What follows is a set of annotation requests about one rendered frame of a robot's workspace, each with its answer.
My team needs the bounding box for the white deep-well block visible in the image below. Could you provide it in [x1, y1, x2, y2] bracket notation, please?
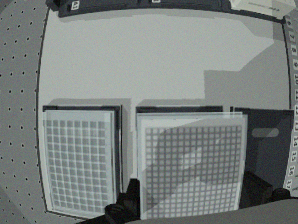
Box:
[229, 0, 296, 20]

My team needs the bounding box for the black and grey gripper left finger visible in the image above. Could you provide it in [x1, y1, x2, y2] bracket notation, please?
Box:
[76, 178, 142, 224]

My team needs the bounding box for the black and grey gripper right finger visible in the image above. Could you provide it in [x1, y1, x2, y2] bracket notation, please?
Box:
[239, 171, 298, 209]

